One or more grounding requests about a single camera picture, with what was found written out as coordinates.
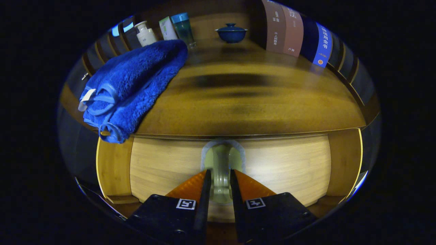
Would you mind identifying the wooden drawer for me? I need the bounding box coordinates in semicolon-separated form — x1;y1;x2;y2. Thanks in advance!
96;129;363;225

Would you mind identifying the wooden countertop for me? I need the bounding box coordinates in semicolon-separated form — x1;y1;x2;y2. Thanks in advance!
61;34;368;139

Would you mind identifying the teal bottle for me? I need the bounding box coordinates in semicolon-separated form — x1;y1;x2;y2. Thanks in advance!
171;13;197;48

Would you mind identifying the reddish brown book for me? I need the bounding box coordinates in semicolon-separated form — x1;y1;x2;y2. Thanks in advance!
281;4;304;58

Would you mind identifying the blue lidded teacup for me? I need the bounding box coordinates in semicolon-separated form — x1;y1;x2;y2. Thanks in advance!
215;23;248;44

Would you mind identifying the white green tube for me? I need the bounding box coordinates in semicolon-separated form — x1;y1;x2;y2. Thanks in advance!
159;16;178;41

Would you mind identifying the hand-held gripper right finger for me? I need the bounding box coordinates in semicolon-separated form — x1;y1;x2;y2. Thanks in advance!
230;169;319;244

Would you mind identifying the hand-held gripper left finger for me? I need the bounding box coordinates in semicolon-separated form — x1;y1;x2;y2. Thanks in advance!
126;169;212;245

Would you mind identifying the wooden cabinet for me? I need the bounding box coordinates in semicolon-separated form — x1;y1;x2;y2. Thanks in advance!
59;0;381;143

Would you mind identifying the dark brown book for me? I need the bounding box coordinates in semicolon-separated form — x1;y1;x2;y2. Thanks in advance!
262;0;286;53

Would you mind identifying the white pump bottle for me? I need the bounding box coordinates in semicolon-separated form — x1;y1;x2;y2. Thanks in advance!
134;21;157;47

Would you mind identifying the blue towel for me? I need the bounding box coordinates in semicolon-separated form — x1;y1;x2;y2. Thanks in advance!
78;39;188;144

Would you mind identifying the blue book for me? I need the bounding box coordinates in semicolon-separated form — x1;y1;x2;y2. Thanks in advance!
300;15;333;68

